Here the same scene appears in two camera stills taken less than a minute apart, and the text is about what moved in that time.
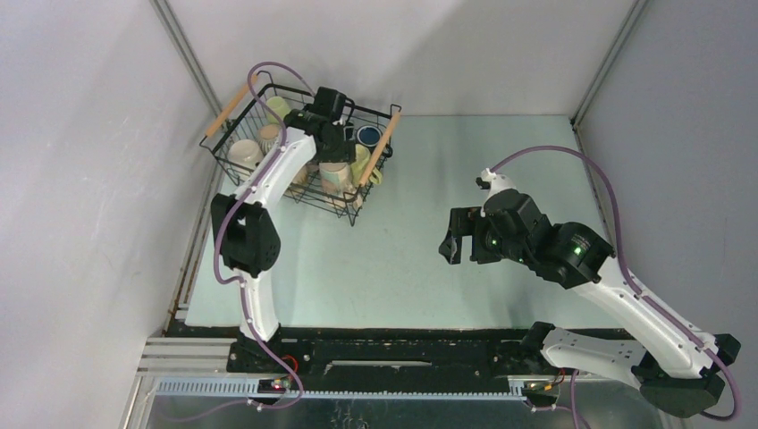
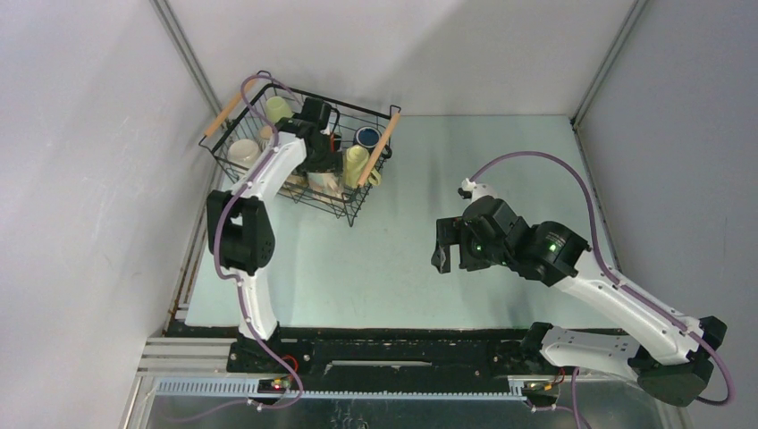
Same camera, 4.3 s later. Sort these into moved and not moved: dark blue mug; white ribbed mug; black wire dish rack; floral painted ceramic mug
Moved: floral painted ceramic mug
Not moved: white ribbed mug; dark blue mug; black wire dish rack
